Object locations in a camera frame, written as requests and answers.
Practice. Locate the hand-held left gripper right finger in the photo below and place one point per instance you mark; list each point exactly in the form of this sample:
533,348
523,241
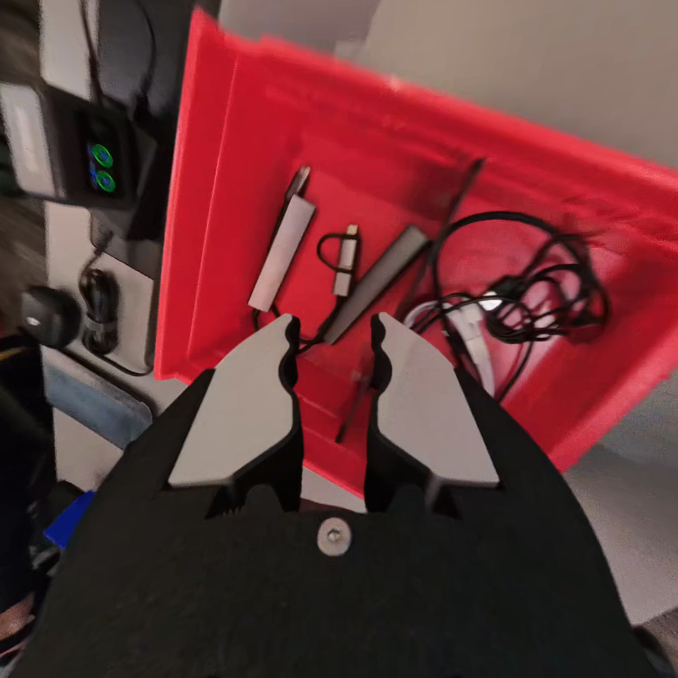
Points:
434,418

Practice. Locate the grey USB hub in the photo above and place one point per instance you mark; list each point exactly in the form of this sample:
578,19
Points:
280,254
376,280

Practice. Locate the black round object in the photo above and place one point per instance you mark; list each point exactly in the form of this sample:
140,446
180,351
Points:
50,318

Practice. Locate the grey USB adapter with loop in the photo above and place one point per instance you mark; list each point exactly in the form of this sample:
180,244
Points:
344,265

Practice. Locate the black device green display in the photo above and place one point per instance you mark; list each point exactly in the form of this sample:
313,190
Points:
124,159

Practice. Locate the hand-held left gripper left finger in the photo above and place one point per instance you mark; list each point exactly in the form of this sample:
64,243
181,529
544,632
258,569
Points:
238,418

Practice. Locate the blue plastic bin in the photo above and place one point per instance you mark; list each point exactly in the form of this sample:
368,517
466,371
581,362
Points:
69,519

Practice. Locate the red plastic bin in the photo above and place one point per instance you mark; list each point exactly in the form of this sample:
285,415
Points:
371,132

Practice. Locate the white box device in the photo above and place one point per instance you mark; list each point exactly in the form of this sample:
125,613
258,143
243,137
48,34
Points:
26,137

